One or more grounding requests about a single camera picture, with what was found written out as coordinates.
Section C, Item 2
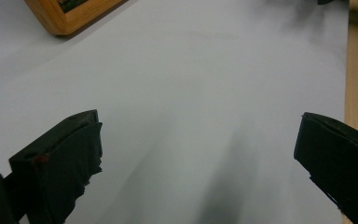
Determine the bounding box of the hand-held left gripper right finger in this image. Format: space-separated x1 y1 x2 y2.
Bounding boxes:
293 111 358 224

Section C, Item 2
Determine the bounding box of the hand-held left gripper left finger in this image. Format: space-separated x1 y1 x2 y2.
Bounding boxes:
8 109 103 224

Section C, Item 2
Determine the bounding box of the wooden edge strip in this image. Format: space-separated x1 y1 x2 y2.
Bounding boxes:
340 0 358 224

